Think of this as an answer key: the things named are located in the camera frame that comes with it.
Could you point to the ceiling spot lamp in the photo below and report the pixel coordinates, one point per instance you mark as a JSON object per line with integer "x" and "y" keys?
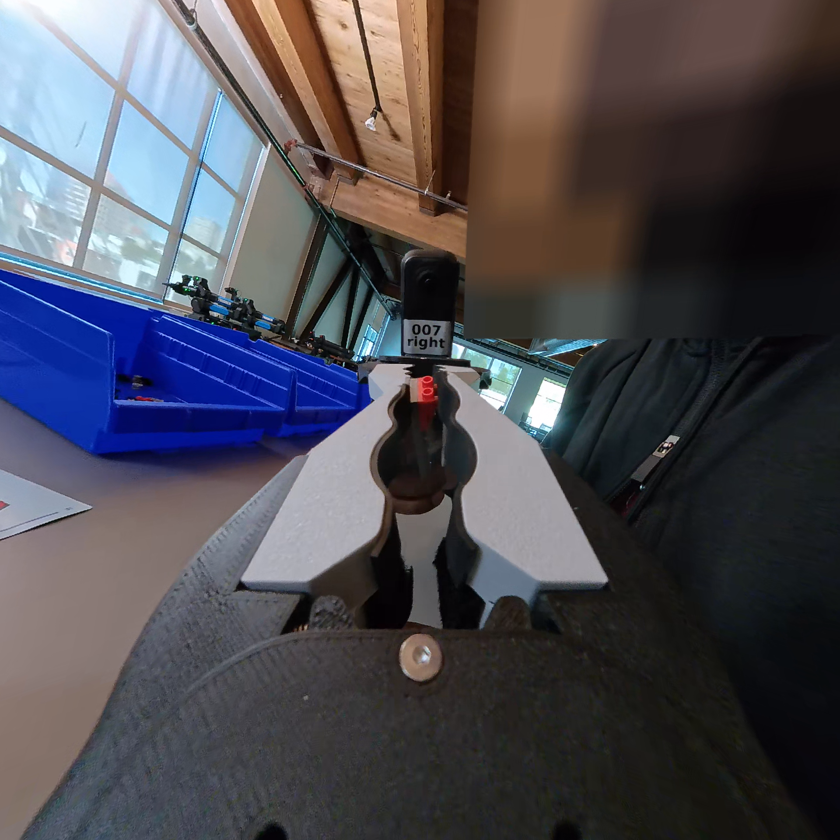
{"x": 371, "y": 120}

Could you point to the person's dark jacket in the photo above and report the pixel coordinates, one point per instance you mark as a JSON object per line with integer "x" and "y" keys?
{"x": 754, "y": 525}

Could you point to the thin metal ceiling pipe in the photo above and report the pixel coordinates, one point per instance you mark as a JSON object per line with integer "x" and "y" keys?
{"x": 380, "y": 177}

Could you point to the background window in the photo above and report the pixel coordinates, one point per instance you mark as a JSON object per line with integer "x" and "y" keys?
{"x": 492, "y": 374}
{"x": 546, "y": 403}

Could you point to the dark grey toy plate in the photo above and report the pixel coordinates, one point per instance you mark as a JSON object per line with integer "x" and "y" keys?
{"x": 423, "y": 433}

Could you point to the blue plastic bin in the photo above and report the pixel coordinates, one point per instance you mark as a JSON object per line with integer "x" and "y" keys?
{"x": 197, "y": 426}
{"x": 341, "y": 380}
{"x": 315, "y": 407}

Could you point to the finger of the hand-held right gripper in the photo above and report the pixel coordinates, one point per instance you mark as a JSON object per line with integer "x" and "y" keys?
{"x": 469, "y": 374}
{"x": 387, "y": 371}

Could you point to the white instruction booklet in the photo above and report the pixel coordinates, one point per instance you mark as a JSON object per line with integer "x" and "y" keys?
{"x": 33, "y": 505}

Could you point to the large grid window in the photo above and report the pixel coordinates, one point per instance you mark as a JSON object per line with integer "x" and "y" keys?
{"x": 65, "y": 98}

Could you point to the black blue robot arm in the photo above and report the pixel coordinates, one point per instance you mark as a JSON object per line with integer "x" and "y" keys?
{"x": 197, "y": 295}
{"x": 256, "y": 315}

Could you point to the red toy brick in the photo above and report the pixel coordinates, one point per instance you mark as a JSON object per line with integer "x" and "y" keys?
{"x": 428, "y": 392}

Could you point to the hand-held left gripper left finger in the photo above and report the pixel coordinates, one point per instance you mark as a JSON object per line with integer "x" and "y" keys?
{"x": 315, "y": 512}

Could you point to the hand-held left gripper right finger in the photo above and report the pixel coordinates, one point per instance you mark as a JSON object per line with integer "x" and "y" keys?
{"x": 525, "y": 512}

